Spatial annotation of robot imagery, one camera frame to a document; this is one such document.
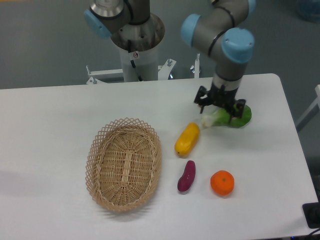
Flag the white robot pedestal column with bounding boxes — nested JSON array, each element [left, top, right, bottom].
[[109, 12, 166, 83]]

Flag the yellow mango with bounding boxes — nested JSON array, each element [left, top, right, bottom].
[[174, 122, 200, 158]]

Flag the orange mandarin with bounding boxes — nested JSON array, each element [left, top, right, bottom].
[[210, 170, 235, 196]]

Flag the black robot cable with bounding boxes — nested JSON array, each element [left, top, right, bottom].
[[127, 39, 144, 82]]

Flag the green bok choy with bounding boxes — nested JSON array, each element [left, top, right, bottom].
[[201, 105, 252, 129]]

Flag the white frame piece right edge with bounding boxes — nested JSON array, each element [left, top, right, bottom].
[[295, 84, 320, 133]]

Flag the purple sweet potato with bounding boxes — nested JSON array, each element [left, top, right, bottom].
[[177, 160, 196, 192]]

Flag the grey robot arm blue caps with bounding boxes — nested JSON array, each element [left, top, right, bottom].
[[84, 0, 256, 119]]

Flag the black device at table edge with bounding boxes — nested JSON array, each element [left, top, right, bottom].
[[302, 202, 320, 229]]

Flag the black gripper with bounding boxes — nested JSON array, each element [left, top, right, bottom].
[[193, 81, 246, 124]]

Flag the woven wicker basket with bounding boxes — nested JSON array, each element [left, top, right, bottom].
[[85, 117, 162, 212]]

